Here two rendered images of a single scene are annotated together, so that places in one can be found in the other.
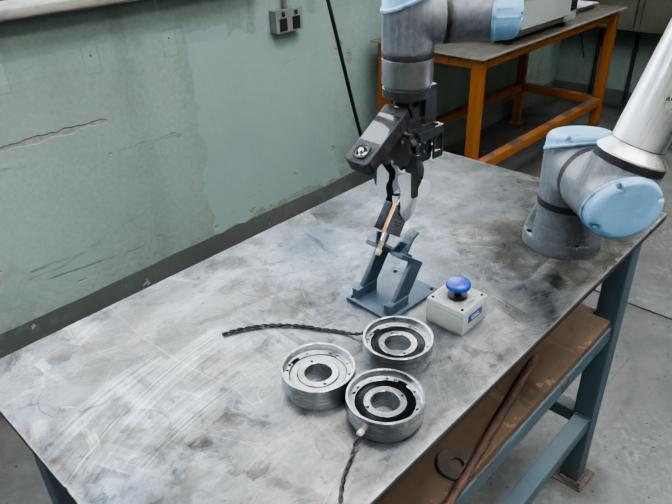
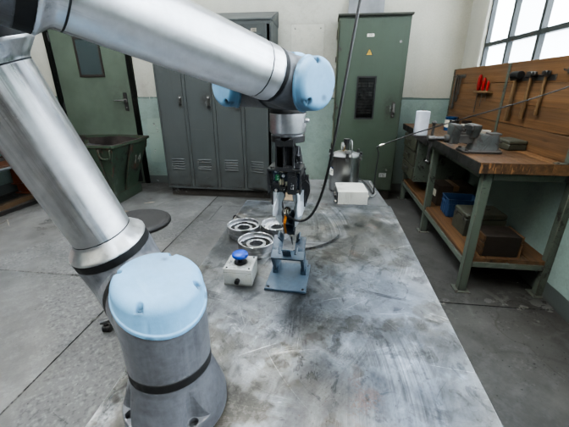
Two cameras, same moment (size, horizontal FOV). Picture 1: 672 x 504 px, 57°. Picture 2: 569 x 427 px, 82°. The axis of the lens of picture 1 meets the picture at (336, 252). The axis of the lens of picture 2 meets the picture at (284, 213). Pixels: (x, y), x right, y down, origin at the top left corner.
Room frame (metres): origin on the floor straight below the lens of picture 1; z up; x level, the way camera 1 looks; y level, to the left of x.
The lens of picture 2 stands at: (1.46, -0.54, 1.26)
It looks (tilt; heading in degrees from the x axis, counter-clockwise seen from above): 22 degrees down; 143
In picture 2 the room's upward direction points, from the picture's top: straight up
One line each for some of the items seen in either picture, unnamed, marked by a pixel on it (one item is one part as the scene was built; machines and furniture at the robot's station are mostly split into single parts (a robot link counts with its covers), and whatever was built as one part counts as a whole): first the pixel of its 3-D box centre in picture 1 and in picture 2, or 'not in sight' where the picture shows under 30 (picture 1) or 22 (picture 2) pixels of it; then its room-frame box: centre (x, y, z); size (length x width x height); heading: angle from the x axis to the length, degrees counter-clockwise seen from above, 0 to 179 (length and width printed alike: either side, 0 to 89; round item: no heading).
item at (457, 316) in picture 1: (458, 304); (240, 270); (0.83, -0.20, 0.82); 0.08 x 0.07 x 0.05; 136
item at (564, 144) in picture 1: (577, 163); (161, 311); (1.07, -0.45, 0.97); 0.13 x 0.12 x 0.14; 4
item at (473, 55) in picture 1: (501, 96); not in sight; (3.37, -0.94, 0.39); 1.50 x 0.62 x 0.78; 136
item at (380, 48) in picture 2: not in sight; (365, 113); (-1.03, 2.48, 0.96); 0.73 x 0.34 x 1.92; 46
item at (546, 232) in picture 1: (565, 218); (174, 377); (1.07, -0.45, 0.85); 0.15 x 0.15 x 0.10
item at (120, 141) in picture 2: not in sight; (96, 169); (-2.80, -0.05, 0.35); 1.04 x 0.74 x 0.70; 46
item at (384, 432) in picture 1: (385, 405); (243, 230); (0.61, -0.06, 0.82); 0.10 x 0.10 x 0.04
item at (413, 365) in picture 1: (397, 347); (256, 246); (0.73, -0.09, 0.82); 0.10 x 0.10 x 0.04
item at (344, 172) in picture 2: not in sight; (347, 168); (0.27, 0.80, 0.83); 0.41 x 0.19 x 0.30; 140
